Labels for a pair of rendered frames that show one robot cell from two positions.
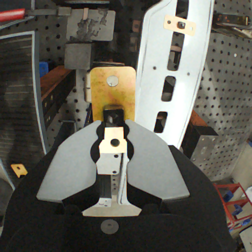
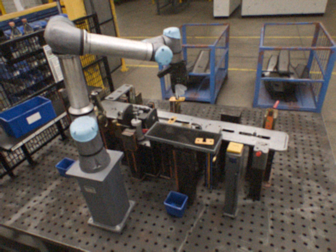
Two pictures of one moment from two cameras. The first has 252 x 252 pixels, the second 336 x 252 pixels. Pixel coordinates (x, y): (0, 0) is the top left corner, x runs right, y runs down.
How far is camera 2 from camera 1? 1.35 m
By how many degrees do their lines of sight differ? 69
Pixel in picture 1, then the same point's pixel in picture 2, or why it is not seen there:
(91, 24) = not seen: hidden behind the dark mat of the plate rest
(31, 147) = (189, 132)
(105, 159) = (210, 127)
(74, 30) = not seen: hidden behind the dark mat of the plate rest
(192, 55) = (184, 118)
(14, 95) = (169, 130)
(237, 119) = (246, 117)
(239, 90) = not seen: hidden behind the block
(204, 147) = (229, 111)
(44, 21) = (143, 199)
